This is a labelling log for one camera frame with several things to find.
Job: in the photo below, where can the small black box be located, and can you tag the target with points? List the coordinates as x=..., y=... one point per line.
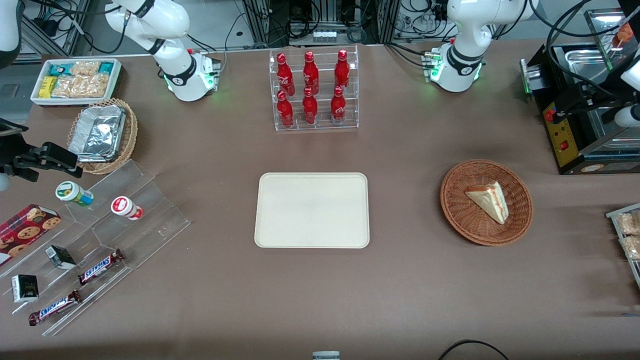
x=25, y=288
x=61, y=257

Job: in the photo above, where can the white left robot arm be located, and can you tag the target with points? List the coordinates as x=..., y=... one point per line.
x=462, y=65

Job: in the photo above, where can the red cookie box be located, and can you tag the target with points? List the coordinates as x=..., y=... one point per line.
x=25, y=232

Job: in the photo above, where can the grey snack tray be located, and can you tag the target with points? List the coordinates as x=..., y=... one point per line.
x=612, y=214

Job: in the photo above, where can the clear acrylic bottle rack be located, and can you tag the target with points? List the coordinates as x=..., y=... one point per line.
x=322, y=125

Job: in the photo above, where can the clear cracker packet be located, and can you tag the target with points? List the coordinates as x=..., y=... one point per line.
x=85, y=68
x=67, y=86
x=96, y=85

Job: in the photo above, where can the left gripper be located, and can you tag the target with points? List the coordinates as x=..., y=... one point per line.
x=586, y=96

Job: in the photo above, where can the yellow snack packet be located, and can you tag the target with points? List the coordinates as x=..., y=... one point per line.
x=47, y=87

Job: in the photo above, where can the light wicker basket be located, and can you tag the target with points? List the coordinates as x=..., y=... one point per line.
x=131, y=135

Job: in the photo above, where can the aluminium foil container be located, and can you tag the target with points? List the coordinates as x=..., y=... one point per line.
x=97, y=132

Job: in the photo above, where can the red lid yogurt cup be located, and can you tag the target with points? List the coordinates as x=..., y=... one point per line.
x=125, y=206

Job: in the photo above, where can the black food warmer machine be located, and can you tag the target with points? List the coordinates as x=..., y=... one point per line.
x=565, y=145

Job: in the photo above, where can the triangular sandwich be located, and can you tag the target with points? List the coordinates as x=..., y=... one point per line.
x=492, y=200

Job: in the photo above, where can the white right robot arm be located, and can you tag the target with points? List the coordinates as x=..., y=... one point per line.
x=175, y=75

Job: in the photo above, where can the clear snack packet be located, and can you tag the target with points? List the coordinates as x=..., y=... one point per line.
x=630, y=223
x=632, y=247

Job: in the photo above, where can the white snack bin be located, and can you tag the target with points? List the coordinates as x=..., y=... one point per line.
x=40, y=100

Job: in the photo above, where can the clear acrylic stepped display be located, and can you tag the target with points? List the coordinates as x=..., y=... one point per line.
x=150, y=220

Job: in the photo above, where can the snickers chocolate bar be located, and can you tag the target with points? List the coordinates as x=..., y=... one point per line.
x=55, y=307
x=100, y=266

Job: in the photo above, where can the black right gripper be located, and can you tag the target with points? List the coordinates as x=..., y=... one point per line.
x=11, y=152

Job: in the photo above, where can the teal snack packet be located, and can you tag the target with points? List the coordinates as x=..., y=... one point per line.
x=106, y=67
x=60, y=69

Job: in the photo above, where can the cream plastic tray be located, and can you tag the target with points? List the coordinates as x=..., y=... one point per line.
x=310, y=210

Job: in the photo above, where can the grey device edge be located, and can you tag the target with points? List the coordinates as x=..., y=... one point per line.
x=326, y=355

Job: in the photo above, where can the steel warmer pan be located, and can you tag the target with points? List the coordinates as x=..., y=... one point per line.
x=590, y=62

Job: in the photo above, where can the green lid yogurt cup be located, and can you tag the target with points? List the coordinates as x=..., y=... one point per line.
x=72, y=192

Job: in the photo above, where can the red cola bottle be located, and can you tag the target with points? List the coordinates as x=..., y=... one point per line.
x=285, y=75
x=284, y=111
x=338, y=106
x=342, y=71
x=309, y=107
x=310, y=74

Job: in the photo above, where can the brown wicker basket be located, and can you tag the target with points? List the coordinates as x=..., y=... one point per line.
x=460, y=215

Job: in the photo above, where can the white power strip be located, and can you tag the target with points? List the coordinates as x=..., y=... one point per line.
x=325, y=36

